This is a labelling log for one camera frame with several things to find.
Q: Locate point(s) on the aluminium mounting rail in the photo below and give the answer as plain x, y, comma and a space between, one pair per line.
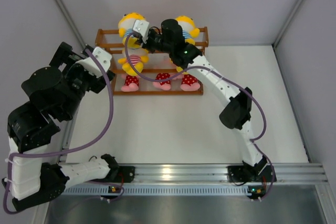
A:
286, 173

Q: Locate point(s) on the pink plush toy on shelf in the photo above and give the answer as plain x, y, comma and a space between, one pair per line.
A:
131, 83

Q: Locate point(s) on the pink plush toy red dress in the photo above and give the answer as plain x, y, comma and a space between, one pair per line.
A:
189, 83

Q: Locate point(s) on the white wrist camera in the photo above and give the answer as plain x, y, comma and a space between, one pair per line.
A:
103, 57
141, 29

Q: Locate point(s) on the brown wooden two-tier shelf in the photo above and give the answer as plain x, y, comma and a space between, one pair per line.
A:
108, 39

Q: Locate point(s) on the yellow plush toy on shelf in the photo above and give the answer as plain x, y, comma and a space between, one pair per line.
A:
178, 69

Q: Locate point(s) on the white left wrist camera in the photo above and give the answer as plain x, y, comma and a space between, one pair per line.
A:
103, 57

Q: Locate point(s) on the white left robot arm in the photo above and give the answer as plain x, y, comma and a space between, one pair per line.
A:
54, 93

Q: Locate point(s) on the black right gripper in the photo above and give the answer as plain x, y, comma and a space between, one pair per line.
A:
146, 46

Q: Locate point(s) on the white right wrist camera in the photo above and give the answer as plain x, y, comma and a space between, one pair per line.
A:
141, 29

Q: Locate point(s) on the yellow plush toy pink stripes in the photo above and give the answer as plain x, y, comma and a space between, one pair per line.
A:
137, 58

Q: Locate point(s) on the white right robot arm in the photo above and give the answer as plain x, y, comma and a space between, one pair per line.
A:
237, 101

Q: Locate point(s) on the pink plush toy polka dress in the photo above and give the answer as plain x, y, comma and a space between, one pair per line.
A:
161, 76

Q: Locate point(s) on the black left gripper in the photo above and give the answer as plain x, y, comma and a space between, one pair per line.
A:
66, 55

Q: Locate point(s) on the grey slotted cable duct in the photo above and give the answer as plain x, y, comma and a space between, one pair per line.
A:
166, 190

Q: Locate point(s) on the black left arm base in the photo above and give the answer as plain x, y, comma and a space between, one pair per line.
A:
125, 174

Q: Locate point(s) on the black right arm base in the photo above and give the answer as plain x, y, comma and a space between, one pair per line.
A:
239, 174

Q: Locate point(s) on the yellow plush toy blue stripes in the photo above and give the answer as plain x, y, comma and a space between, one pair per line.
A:
125, 28

